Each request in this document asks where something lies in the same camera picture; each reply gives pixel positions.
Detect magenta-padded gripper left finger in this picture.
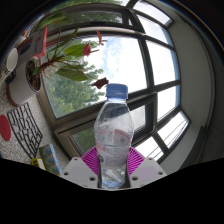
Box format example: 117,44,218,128
60,146,102,190

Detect blue and green carton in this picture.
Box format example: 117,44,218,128
39,143,63,176

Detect black openwork trivet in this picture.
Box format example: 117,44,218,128
6,102,44,160

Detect flat round red coaster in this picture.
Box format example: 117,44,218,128
0,114,12,142

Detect potted plant in white pot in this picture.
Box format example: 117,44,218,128
5,11,110,108

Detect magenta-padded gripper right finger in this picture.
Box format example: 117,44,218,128
125,146,168,190

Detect clear blue-capped water bottle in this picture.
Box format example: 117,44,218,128
93,83,135,190

